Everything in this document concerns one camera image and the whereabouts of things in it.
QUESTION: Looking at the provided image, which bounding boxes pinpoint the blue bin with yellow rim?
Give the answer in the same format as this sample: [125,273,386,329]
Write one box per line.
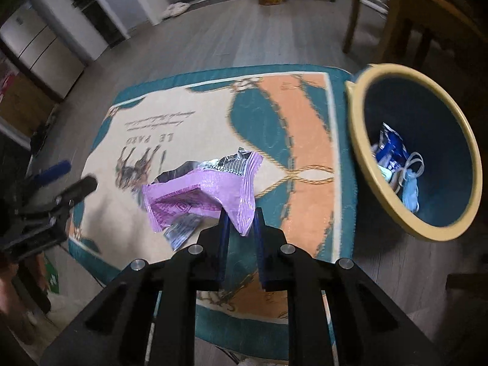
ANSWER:
[344,63,483,242]

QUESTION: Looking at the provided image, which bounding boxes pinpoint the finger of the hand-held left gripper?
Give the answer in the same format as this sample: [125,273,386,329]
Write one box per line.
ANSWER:
[54,176,99,207]
[31,159,72,184]

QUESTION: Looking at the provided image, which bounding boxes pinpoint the wooden chair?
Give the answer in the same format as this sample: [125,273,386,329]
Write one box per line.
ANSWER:
[342,0,435,70]
[409,0,488,88]

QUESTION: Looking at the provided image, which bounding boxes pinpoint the cardboard box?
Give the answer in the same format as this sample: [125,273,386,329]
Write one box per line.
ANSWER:
[0,60,55,138]

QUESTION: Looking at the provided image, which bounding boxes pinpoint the printed teal rug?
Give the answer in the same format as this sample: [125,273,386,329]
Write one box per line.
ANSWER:
[70,65,358,366]

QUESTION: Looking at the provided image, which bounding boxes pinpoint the purple snack wrapper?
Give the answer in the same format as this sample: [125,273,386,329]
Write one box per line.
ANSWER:
[141,147,264,253]

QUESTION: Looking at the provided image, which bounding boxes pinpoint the light blue face mask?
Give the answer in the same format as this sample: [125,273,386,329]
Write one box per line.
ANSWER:
[396,152,426,213]

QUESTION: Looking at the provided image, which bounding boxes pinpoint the person's left hand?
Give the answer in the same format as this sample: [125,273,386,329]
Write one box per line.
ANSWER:
[0,253,52,346]

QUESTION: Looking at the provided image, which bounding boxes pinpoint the white power strip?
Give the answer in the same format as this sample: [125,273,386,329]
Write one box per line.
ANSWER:
[359,0,386,15]

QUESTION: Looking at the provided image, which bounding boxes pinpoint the white cabinet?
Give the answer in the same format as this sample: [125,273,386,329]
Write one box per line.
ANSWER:
[0,0,109,102]

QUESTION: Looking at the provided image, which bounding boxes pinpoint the white slippers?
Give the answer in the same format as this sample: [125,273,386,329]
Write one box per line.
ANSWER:
[159,2,192,20]

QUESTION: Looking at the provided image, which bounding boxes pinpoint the blue snack packet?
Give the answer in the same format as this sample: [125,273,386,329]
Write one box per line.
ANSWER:
[375,122,411,173]

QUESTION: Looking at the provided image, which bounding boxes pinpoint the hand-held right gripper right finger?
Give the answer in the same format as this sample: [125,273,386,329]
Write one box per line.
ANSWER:
[253,208,447,366]

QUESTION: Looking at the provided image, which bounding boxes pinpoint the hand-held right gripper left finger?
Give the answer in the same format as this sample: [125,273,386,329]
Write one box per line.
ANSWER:
[40,208,231,366]

